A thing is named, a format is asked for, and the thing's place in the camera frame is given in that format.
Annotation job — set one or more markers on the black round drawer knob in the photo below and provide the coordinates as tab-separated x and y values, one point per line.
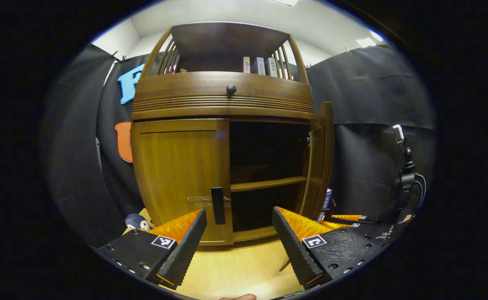
231	89

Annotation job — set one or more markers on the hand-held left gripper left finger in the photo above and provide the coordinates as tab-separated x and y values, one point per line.
185	254

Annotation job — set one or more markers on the wooden cabinet shelf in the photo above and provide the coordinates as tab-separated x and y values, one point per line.
265	183

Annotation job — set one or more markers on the small ceiling light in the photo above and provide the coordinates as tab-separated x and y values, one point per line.
365	42

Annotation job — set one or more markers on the wooden shoe cabinet door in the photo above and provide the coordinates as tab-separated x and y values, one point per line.
177	175
321	166

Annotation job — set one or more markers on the metal door hinge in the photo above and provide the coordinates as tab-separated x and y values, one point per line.
307	140

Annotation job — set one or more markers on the grey book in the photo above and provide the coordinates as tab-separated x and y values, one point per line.
260	66

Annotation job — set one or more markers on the grey stuffed toy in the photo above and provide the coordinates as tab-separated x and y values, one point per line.
138	222

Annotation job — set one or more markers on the blue and white box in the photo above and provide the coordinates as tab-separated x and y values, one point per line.
326	202

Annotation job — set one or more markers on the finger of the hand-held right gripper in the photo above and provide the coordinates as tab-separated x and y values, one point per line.
337	225
352	219

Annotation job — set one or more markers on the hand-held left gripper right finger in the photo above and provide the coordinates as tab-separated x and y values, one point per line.
294	250

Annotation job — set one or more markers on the wooden double-door shoe cabinet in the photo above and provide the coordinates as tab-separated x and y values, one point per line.
185	85

